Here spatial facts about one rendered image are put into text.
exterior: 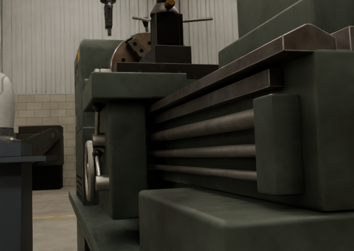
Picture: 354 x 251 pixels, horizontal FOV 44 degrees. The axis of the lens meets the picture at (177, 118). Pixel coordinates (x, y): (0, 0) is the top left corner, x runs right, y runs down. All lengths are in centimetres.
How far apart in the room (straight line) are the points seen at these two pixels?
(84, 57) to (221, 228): 158
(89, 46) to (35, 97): 1023
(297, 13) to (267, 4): 13
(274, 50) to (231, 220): 17
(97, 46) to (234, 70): 144
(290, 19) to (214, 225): 28
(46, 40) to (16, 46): 78
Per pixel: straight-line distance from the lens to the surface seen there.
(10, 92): 177
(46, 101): 1208
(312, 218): 45
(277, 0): 66
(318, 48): 46
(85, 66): 192
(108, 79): 98
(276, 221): 43
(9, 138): 170
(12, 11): 1277
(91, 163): 109
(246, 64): 52
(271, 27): 62
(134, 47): 176
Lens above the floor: 74
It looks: 5 degrees up
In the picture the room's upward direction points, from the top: 2 degrees counter-clockwise
